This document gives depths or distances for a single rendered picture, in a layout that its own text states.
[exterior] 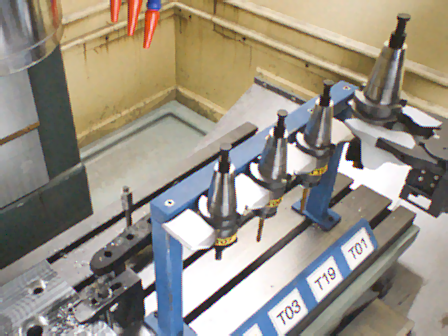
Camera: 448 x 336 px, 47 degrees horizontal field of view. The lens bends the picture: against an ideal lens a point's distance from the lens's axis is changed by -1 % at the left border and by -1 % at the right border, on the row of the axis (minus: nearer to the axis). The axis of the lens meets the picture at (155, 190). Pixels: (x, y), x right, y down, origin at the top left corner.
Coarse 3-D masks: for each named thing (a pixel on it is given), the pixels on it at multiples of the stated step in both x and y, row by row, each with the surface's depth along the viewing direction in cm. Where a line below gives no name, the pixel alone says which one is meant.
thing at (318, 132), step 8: (312, 112) 78; (320, 112) 76; (328, 112) 76; (312, 120) 78; (320, 120) 77; (328, 120) 77; (312, 128) 78; (320, 128) 78; (328, 128) 78; (304, 136) 81; (312, 136) 79; (320, 136) 79; (328, 136) 79; (312, 144) 80; (320, 144) 79; (328, 144) 80
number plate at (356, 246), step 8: (360, 232) 102; (352, 240) 101; (360, 240) 102; (368, 240) 103; (344, 248) 99; (352, 248) 100; (360, 248) 102; (368, 248) 103; (352, 256) 100; (360, 256) 101; (352, 264) 100
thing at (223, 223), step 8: (200, 200) 72; (240, 200) 71; (200, 208) 71; (240, 208) 70; (208, 216) 69; (216, 216) 69; (224, 216) 69; (232, 216) 70; (240, 216) 70; (216, 224) 69; (224, 224) 69; (232, 224) 71; (240, 224) 71; (224, 232) 70
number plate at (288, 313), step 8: (288, 296) 91; (296, 296) 92; (280, 304) 90; (288, 304) 91; (296, 304) 92; (272, 312) 89; (280, 312) 90; (288, 312) 91; (296, 312) 92; (304, 312) 93; (272, 320) 89; (280, 320) 90; (288, 320) 91; (296, 320) 92; (280, 328) 90; (288, 328) 91
